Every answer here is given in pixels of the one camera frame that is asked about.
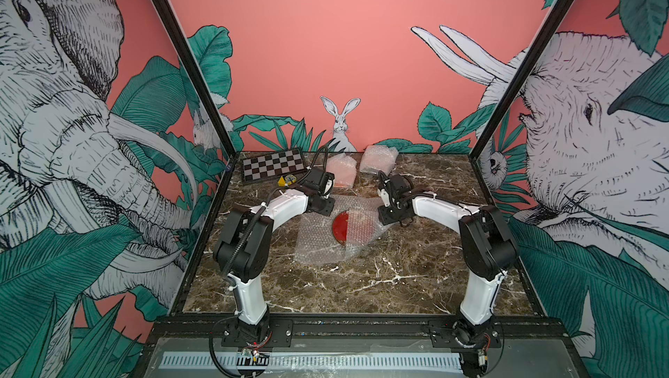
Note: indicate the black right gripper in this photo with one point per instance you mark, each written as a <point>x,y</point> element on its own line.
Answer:
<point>382,216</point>

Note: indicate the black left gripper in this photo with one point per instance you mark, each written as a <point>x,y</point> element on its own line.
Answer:
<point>327,210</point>

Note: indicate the red floral dinner plate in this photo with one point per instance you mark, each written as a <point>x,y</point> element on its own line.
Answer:
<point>354,227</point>

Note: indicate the clear bubble wrap sheet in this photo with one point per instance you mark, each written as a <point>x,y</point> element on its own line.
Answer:
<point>315,243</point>

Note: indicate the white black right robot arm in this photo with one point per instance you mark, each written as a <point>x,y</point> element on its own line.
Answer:
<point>489,247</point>

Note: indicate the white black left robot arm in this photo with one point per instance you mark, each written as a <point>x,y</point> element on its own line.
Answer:
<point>243,247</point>

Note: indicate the left pink bubble wrapped bundle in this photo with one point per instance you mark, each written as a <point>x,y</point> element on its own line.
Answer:
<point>344,168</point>

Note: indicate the right bubble wrapped plate bundle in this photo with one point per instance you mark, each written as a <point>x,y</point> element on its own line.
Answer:
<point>378,158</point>

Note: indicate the black white chessboard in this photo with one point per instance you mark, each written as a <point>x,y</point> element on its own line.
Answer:
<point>272,166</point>

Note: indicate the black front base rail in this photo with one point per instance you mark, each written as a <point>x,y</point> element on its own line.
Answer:
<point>282,329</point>

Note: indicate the white slotted cable duct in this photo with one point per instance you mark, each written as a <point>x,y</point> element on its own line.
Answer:
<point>285,361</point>

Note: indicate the black left frame post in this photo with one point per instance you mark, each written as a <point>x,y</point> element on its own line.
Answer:
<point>193,71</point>

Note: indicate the black frame post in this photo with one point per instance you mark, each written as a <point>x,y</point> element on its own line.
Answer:
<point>552,22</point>
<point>193,71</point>

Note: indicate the black right frame post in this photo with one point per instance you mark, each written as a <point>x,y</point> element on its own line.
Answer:
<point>552,22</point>

